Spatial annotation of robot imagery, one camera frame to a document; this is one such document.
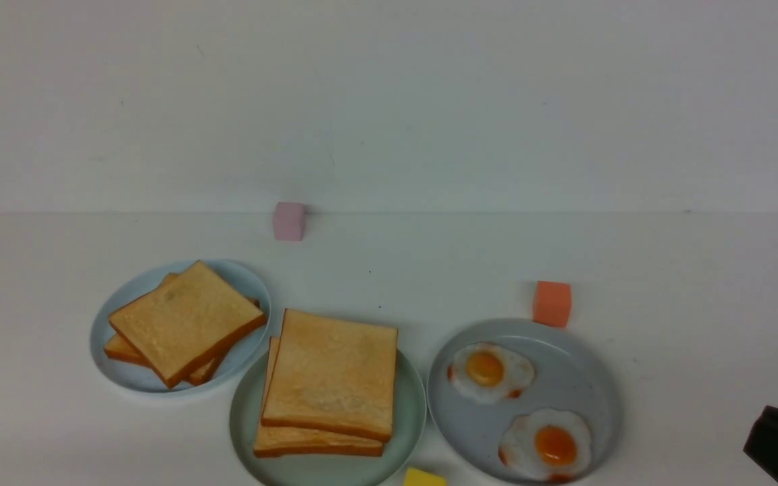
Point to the toast slice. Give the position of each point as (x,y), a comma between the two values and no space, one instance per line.
(183,320)
(271,442)
(333,375)
(184,328)

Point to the front fried egg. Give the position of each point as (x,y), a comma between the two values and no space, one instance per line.
(547,445)

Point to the fried egg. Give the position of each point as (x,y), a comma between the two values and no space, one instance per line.
(487,373)
(547,445)

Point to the grey egg plate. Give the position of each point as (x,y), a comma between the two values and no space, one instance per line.
(570,377)

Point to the orange foam cube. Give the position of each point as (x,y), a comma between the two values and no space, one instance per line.
(552,304)

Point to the back fried egg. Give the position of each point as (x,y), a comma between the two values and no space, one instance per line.
(487,373)

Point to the yellow foam cube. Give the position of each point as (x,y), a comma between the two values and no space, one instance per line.
(417,477)

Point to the mint green plate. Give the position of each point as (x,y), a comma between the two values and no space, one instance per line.
(410,416)

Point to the pink foam cube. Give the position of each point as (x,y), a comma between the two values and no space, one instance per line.
(289,221)

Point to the light blue bread plate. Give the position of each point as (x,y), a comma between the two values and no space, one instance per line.
(240,283)

